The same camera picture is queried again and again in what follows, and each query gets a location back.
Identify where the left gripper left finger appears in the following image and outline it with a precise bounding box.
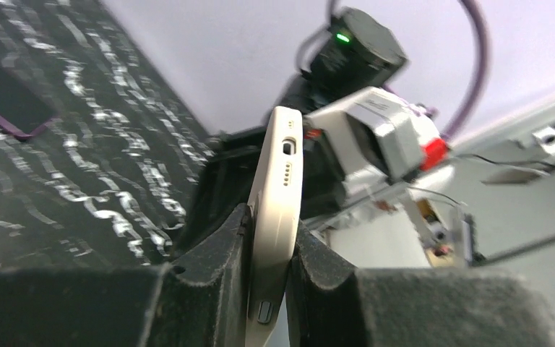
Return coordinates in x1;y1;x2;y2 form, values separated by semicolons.
0;204;251;346

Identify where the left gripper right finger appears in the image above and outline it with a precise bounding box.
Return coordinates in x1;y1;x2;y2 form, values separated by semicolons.
286;226;555;346

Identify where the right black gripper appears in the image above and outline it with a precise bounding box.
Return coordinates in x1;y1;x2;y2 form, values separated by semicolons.
176;126;347;254

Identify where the purple phone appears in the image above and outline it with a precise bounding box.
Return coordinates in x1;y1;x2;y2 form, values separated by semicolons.
0;66;58;141

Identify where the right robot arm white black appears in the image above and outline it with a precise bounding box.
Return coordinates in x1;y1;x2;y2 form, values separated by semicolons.
173;4;408;256

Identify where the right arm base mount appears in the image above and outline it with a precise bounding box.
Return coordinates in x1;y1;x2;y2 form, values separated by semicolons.
368;181;486;269

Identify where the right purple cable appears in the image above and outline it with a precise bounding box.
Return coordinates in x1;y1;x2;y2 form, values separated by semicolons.
325;0;491;141

